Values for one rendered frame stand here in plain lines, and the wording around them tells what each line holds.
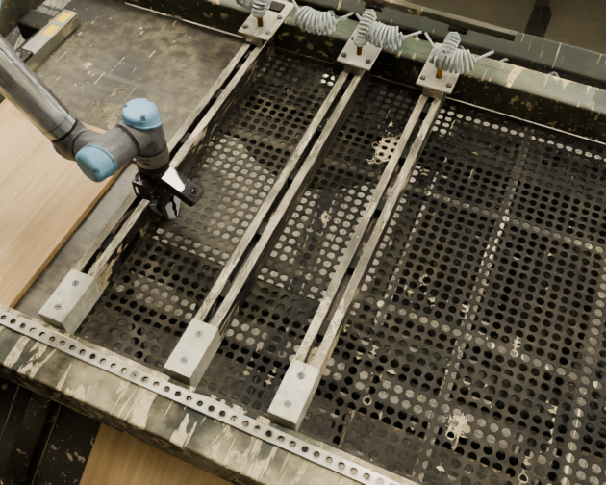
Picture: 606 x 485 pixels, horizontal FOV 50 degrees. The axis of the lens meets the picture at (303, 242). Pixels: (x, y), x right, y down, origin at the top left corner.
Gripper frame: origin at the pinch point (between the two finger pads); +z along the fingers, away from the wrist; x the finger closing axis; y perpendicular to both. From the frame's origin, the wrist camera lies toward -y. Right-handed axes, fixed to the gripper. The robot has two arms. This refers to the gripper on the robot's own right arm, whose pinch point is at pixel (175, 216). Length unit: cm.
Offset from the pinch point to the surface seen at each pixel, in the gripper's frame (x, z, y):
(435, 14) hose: -72, -23, -41
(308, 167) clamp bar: -24.4, -4.4, -25.3
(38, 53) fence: -37, -1, 68
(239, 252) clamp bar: 5.8, -4.4, -21.2
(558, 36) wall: -468, 245, -83
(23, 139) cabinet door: -7, 0, 51
